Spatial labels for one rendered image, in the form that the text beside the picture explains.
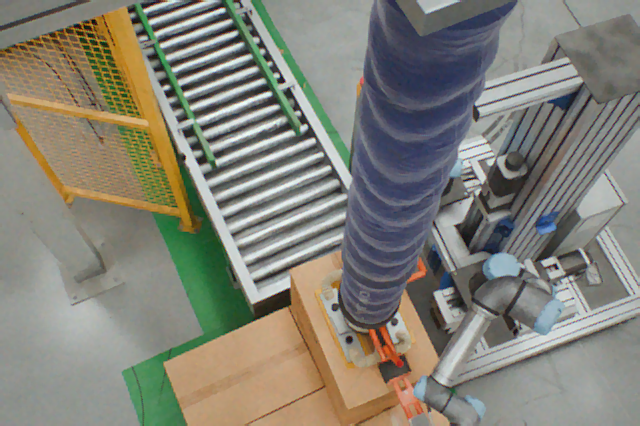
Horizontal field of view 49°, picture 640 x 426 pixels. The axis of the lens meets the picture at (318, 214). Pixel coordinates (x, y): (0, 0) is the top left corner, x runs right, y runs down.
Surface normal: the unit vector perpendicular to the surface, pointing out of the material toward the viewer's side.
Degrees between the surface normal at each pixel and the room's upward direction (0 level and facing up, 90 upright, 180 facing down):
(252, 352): 0
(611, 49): 0
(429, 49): 98
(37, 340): 0
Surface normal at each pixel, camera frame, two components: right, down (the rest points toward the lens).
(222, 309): 0.02, -0.44
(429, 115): -0.18, 0.72
